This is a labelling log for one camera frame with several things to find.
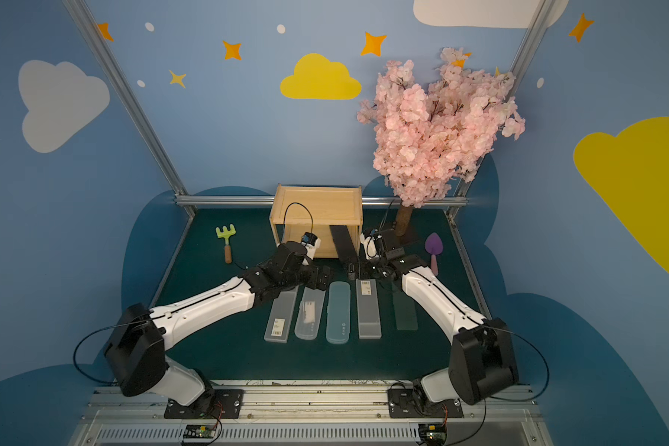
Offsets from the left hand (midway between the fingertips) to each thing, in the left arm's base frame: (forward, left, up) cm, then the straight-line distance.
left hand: (323, 263), depth 83 cm
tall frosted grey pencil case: (-7, -15, -17) cm, 23 cm away
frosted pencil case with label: (-11, +14, -16) cm, 23 cm away
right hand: (+3, -12, -3) cm, 13 cm away
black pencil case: (+17, -7, -15) cm, 24 cm away
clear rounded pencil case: (-12, +5, -18) cm, 22 cm away
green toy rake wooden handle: (+26, +42, -19) cm, 53 cm away
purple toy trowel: (+23, -44, -18) cm, 53 cm away
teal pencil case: (-8, -5, -17) cm, 19 cm away
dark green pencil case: (-7, -27, -16) cm, 33 cm away
